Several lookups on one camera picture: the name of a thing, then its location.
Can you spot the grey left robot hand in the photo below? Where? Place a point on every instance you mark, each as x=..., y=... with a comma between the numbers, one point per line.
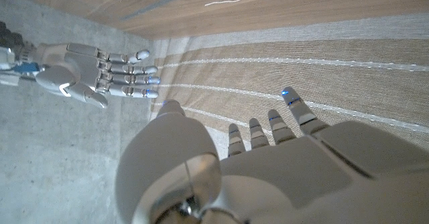
x=301, y=177

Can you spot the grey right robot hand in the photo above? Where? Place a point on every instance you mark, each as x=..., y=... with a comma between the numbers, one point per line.
x=80, y=69

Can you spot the beige striped backdrop cloth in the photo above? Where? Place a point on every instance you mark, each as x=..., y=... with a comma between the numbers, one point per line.
x=301, y=73

